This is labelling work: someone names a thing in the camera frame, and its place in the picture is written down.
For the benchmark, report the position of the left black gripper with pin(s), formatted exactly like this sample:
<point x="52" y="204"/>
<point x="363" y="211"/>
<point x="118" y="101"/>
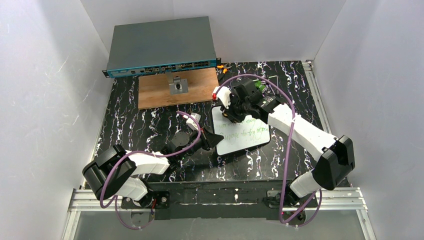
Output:
<point x="205" y="141"/>

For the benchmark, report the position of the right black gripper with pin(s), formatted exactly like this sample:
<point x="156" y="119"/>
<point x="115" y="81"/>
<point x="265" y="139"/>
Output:
<point x="234" y="108"/>

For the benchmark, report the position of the white dry-erase board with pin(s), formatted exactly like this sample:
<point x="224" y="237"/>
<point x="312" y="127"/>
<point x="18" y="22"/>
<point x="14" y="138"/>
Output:
<point x="238" y="136"/>

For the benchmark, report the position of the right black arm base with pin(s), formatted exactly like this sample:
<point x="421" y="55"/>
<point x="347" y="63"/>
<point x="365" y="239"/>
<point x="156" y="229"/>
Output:
<point x="281" y="200"/>

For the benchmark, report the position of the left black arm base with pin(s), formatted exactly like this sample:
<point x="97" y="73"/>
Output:
<point x="152" y="200"/>

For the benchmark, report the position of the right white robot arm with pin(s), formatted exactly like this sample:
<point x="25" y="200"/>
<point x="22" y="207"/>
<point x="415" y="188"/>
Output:
<point x="334" y="156"/>

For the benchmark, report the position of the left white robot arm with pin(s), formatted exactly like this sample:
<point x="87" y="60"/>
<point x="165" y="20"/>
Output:
<point x="108" y="178"/>

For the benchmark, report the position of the metal whiteboard stand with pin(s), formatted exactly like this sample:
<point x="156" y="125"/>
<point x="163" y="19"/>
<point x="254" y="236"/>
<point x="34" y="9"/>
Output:
<point x="273" y="79"/>

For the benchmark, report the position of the green white marker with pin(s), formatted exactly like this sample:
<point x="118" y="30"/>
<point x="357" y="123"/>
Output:
<point x="262" y="86"/>

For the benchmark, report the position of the black marble pattern mat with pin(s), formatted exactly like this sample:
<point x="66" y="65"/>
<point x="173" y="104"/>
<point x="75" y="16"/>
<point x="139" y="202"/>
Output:
<point x="150" y="129"/>

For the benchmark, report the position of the brown wooden board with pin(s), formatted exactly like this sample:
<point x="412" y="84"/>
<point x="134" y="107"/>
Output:
<point x="153" y="91"/>

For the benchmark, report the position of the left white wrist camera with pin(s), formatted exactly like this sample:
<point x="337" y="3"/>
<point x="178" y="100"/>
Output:
<point x="193" y="121"/>

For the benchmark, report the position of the orange handled pliers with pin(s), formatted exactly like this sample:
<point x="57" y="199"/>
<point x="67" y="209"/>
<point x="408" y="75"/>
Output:
<point x="224" y="69"/>

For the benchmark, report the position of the grey metal bracket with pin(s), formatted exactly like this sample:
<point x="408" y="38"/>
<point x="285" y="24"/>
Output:
<point x="177" y="85"/>

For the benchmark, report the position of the grey network switch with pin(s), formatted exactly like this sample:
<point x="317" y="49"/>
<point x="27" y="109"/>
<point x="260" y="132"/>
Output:
<point x="157" y="47"/>

